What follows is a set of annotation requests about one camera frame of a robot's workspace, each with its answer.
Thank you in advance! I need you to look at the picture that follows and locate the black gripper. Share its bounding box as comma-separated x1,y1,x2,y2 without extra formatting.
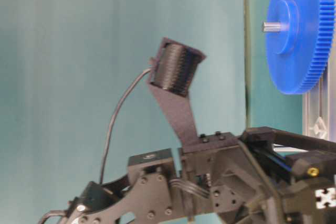
179,127,335,223

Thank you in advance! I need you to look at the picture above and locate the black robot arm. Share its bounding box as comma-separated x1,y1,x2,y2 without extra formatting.
40,127,335,223

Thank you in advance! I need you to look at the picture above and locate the large blue gear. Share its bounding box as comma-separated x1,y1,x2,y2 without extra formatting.
265,0,335,94

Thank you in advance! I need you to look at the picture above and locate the upper steel shaft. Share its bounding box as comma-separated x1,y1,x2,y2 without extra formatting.
261,22,282,33

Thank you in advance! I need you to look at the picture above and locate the aluminium extrusion frame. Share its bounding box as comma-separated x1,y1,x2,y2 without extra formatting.
302,66,336,141

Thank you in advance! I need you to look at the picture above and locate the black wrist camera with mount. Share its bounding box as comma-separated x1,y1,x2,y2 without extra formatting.
147,37,206,153

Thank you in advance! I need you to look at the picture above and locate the black camera cable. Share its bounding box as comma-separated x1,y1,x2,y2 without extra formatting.
99,67,153,184

